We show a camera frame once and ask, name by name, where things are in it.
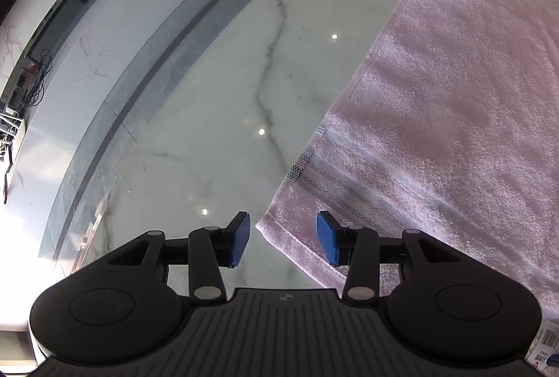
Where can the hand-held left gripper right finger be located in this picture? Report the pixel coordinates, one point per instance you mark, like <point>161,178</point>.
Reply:
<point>329,239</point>

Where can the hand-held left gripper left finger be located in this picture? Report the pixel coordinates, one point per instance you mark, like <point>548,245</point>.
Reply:
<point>240,237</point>

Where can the pink towel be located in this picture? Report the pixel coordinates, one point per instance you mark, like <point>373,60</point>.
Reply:
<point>436,97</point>

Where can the white printed packet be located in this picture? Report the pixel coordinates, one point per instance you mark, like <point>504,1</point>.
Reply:
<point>546,344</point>

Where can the white router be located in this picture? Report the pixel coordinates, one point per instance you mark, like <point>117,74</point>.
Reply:
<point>11,136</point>

